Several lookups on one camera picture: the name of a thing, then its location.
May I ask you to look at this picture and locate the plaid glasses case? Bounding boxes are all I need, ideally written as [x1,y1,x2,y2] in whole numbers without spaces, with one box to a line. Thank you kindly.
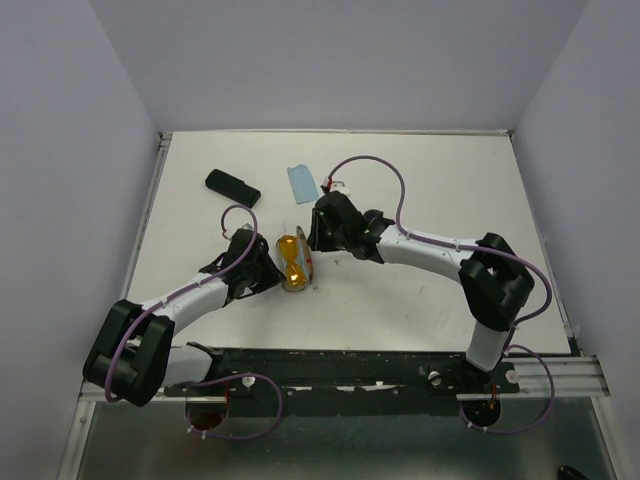
[276,226,314,293]

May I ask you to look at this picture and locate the orange sunglasses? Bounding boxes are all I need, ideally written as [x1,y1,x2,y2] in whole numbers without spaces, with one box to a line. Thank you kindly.
[277,235,308,291]

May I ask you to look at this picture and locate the black glasses case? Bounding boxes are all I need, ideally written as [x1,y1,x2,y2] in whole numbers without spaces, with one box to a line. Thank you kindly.
[204,169,261,208]

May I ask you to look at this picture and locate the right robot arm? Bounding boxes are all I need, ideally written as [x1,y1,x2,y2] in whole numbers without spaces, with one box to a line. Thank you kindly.
[309,191,535,392]

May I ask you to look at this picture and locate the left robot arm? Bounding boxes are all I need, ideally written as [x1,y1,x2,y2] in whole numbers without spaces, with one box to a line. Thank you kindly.
[82,229,284,407]

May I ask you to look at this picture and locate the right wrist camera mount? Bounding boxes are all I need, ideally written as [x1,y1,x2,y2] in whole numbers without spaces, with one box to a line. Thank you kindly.
[320,176,351,196]

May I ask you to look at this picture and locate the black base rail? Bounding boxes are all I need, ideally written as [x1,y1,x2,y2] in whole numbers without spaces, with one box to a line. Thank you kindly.
[102,343,521,419]

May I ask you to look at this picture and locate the aluminium frame rail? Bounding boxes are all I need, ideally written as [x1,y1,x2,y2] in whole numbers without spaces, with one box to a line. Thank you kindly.
[455,357,610,401]

